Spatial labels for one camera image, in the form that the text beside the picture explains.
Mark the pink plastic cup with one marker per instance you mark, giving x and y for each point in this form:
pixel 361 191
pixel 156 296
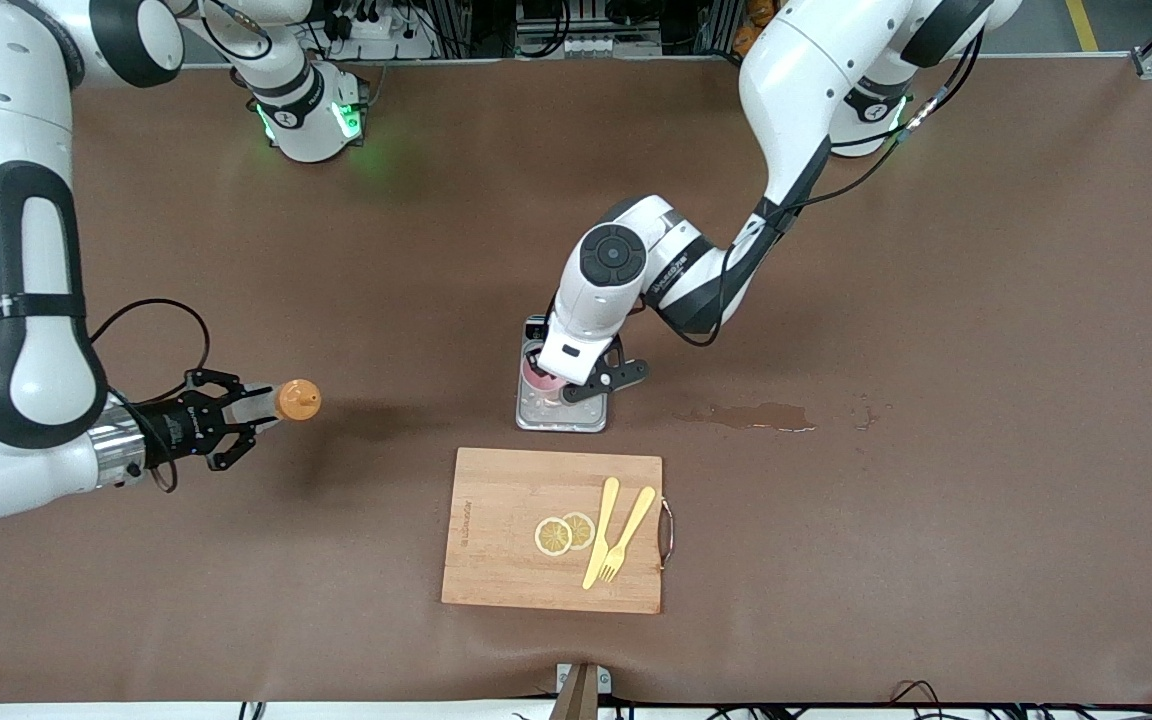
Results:
pixel 536 380

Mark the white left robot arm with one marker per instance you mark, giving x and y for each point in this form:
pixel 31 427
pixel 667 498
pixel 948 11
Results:
pixel 806 90

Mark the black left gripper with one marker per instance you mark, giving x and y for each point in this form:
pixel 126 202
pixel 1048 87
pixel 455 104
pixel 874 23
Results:
pixel 535 331

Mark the yellow plastic fork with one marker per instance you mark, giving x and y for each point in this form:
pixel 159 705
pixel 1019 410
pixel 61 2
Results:
pixel 636 515

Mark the yellow plastic knife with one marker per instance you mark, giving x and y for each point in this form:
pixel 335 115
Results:
pixel 602 525

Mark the wooden cutting board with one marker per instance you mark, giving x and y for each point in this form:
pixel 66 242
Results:
pixel 506 520

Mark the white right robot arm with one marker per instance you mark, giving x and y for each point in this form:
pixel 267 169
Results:
pixel 41 300

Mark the white power strip with plugs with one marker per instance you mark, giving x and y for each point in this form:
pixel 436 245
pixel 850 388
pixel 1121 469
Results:
pixel 376 25

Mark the pile of orange items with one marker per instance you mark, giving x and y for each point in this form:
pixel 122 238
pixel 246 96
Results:
pixel 758 12

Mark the silver digital kitchen scale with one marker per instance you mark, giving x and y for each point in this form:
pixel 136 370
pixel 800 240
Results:
pixel 541 412

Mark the small white connector strip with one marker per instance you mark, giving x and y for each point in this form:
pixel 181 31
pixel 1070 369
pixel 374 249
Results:
pixel 591 45

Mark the clear sauce bottle orange cap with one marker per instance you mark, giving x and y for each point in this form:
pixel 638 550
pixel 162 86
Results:
pixel 296 400

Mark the lemon slice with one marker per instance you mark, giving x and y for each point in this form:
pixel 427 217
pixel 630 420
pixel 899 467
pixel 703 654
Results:
pixel 553 537

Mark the metal bracket with brown post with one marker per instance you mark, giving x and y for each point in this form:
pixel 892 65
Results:
pixel 581 695

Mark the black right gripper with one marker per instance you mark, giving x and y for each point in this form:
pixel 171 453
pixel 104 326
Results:
pixel 173 428

